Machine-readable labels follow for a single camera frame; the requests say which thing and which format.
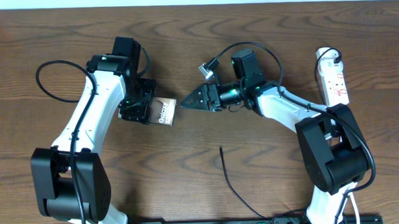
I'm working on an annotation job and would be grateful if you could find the Galaxy S25 Ultra smartphone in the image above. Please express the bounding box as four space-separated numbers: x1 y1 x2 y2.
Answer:
148 97 177 126

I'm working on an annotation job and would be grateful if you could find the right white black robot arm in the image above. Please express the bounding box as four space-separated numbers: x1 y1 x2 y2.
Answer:
182 47 376 224

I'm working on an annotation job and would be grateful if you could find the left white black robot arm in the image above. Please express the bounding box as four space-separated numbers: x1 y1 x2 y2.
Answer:
30 37 156 224

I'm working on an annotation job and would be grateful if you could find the white power strip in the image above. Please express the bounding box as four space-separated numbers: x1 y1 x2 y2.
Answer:
316 47 350 106

